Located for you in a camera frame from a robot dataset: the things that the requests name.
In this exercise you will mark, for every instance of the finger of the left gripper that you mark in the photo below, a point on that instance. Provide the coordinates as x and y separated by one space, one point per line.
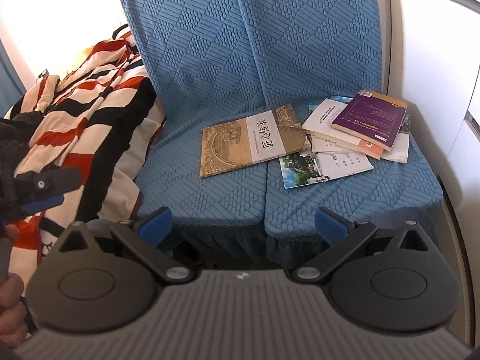
36 207
34 187

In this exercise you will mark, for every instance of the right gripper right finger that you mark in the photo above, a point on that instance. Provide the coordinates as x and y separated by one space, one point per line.
345 239

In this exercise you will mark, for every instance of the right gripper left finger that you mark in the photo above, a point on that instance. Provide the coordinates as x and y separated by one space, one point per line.
142 239

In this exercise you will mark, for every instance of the photo cover booklet front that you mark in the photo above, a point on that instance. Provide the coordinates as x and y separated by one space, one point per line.
306 168

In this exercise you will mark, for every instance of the photo cover booklet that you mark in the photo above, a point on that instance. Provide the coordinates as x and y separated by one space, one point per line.
332 100
306 168

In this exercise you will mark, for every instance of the purple cover book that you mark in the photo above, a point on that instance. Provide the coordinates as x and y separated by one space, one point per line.
373 117

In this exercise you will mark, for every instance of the tan landscape cover book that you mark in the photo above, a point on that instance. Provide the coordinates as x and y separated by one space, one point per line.
251 140

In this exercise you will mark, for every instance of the photo cover booklet back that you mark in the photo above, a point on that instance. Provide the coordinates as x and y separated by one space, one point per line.
332 100

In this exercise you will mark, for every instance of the person's left hand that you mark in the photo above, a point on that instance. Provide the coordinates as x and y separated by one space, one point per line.
13 327

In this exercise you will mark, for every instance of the blue curtain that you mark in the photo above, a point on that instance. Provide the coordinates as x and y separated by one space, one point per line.
11 87

